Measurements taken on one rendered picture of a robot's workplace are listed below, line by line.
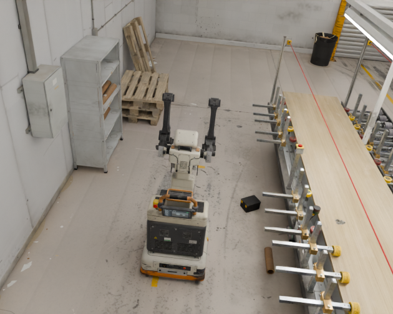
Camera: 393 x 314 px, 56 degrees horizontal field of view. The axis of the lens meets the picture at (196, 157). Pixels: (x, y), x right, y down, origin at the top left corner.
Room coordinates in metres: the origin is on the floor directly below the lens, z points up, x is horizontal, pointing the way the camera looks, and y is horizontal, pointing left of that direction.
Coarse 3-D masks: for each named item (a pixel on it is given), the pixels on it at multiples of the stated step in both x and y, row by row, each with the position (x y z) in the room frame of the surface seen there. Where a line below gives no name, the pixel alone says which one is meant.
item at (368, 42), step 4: (368, 40) 5.10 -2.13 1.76; (364, 44) 5.11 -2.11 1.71; (368, 44) 5.08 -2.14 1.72; (364, 48) 5.10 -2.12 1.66; (364, 52) 5.10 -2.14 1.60; (360, 56) 5.12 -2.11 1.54; (360, 60) 5.10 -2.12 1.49; (360, 64) 5.10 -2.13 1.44; (356, 68) 5.11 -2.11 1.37; (356, 72) 5.10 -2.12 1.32; (356, 76) 5.10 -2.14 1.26; (352, 80) 5.10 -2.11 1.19; (352, 84) 5.11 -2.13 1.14; (352, 88) 5.10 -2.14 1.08; (348, 92) 5.11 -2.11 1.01; (348, 96) 5.10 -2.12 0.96; (348, 100) 5.10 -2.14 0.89; (344, 104) 5.10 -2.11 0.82
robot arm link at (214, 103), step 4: (212, 100) 3.06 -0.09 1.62; (216, 100) 3.06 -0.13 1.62; (212, 104) 3.01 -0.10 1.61; (216, 104) 3.01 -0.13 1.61; (212, 108) 3.00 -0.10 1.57; (216, 108) 3.00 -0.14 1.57; (212, 112) 2.99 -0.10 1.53; (212, 116) 2.99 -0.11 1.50; (212, 120) 2.98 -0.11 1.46; (212, 124) 2.97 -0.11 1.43; (212, 128) 2.97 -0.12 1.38; (208, 132) 2.97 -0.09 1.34; (212, 132) 2.96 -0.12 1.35; (208, 136) 2.95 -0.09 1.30; (212, 136) 2.95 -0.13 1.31; (204, 144) 2.94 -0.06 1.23; (212, 144) 2.93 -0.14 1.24
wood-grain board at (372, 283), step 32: (288, 96) 5.01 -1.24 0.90; (320, 96) 5.13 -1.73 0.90; (320, 128) 4.10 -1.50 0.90; (352, 128) 4.19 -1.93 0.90; (320, 160) 3.37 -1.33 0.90; (352, 160) 3.43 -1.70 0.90; (320, 192) 2.81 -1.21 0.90; (352, 192) 2.86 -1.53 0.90; (384, 192) 2.91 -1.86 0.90; (352, 224) 2.39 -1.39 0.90; (384, 224) 2.43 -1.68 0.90; (352, 256) 2.03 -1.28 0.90; (384, 256) 2.06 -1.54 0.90; (352, 288) 1.72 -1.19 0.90; (384, 288) 1.75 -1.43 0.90
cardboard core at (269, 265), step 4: (264, 248) 2.83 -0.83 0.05; (268, 248) 2.80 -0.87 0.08; (264, 252) 2.77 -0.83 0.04; (268, 252) 2.74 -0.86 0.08; (268, 256) 2.69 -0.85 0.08; (272, 256) 2.71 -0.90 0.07; (268, 260) 2.64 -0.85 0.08; (272, 260) 2.64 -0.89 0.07; (268, 264) 2.59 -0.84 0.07; (272, 264) 2.59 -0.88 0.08; (268, 268) 2.54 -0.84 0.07; (272, 268) 2.54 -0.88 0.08; (268, 272) 2.54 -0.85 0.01; (272, 272) 2.53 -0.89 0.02
